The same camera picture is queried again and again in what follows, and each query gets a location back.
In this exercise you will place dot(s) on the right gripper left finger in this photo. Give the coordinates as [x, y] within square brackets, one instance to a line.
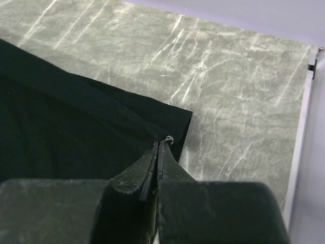
[119, 210]

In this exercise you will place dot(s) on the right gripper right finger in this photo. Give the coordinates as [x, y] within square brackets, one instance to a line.
[191, 211]

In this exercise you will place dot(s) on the black t shirt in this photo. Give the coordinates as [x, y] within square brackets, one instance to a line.
[59, 125]

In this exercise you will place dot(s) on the aluminium rail frame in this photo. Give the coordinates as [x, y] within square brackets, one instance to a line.
[300, 135]

